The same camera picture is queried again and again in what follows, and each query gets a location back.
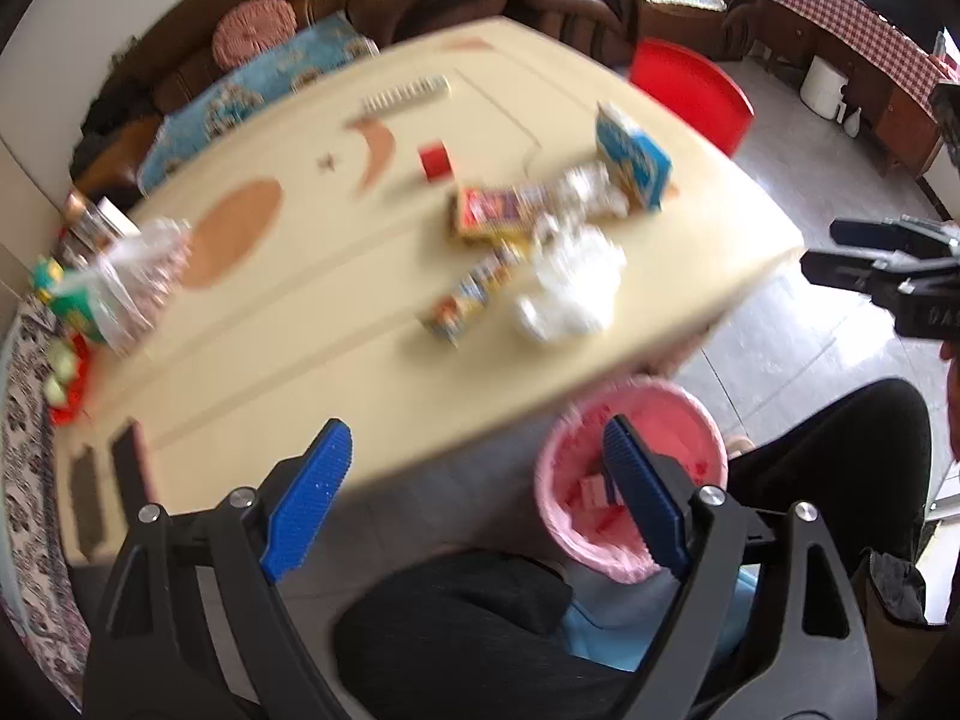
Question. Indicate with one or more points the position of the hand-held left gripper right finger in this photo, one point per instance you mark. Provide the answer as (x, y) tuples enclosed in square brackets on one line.
[(641, 495)]

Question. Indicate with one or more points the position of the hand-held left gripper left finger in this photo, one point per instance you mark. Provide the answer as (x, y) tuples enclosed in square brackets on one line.
[(311, 495)]

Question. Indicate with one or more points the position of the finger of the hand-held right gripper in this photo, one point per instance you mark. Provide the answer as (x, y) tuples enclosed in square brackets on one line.
[(862, 232), (840, 268)]

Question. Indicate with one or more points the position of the pink lined waste bin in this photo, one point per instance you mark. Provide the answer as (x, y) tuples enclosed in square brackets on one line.
[(675, 427)]

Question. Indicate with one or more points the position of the white plastic bag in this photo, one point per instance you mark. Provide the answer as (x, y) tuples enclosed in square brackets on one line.
[(570, 285)]

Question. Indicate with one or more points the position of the blue white carton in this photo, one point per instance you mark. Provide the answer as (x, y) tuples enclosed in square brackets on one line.
[(634, 157)]

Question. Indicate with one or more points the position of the colourful snack wrapper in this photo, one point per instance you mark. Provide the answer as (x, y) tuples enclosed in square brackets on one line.
[(461, 304)]

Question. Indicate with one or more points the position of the white tissue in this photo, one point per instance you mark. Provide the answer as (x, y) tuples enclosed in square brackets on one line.
[(592, 191)]

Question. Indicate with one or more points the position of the colourful snack packet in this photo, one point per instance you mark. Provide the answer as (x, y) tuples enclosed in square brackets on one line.
[(487, 211)]

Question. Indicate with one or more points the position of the small red box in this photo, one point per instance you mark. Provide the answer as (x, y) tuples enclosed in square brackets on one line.
[(435, 163)]

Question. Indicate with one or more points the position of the person's right forearm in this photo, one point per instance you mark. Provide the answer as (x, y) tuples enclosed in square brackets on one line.
[(954, 412)]

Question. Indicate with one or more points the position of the light blue cloth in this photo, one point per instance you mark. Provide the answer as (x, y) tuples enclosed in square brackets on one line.
[(600, 622)]

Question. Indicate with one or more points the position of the white air fryer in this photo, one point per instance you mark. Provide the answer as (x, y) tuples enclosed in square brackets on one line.
[(821, 90)]

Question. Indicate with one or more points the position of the person's right leg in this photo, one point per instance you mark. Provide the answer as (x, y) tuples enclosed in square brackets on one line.
[(832, 457)]

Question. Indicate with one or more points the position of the person's leg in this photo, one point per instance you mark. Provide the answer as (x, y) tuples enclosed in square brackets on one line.
[(450, 637), (832, 457)]

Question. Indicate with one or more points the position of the black smartphone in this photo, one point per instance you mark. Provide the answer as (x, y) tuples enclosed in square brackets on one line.
[(129, 465)]

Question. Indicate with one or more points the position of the person's left leg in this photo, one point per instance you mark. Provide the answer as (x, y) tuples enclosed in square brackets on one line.
[(450, 637)]

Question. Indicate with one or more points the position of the wooden cabinet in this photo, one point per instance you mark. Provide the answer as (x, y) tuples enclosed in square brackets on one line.
[(787, 34)]

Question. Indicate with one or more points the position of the red checkered cloth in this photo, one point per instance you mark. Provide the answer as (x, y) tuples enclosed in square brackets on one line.
[(855, 15)]

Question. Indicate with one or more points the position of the red plastic stool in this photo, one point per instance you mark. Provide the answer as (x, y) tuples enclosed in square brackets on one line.
[(690, 90)]

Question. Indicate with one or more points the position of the dark grey wallet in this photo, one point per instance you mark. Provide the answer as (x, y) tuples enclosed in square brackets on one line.
[(86, 495)]

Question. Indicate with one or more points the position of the red fruit plate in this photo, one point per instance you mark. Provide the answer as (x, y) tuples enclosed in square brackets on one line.
[(75, 394)]

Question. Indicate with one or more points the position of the clear bag of peanuts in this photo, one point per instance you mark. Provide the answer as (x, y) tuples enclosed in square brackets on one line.
[(146, 277)]

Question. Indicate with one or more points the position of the green apple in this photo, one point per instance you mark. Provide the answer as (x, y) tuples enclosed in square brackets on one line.
[(61, 366), (57, 390)]

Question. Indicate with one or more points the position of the black white floral cloth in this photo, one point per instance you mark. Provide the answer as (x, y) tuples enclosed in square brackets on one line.
[(30, 502)]

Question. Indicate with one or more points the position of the brown bag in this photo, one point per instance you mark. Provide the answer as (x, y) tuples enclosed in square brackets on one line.
[(900, 652)]

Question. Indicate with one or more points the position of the green drinking bottle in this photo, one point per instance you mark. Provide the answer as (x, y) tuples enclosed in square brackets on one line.
[(71, 304)]

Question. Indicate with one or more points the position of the glass bottle with brown lid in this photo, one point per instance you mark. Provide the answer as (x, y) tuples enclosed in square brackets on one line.
[(90, 221)]

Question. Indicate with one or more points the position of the blue floral blanket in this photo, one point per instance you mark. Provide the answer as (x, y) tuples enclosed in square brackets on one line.
[(247, 97)]

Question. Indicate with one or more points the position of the white remote control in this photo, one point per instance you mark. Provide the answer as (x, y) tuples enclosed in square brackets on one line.
[(405, 92)]

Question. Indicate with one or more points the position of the dark clothes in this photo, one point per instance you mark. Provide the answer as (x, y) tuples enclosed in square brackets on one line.
[(112, 120)]

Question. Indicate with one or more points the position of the pink round knitted cushion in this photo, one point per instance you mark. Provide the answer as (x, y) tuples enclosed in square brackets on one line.
[(255, 30)]

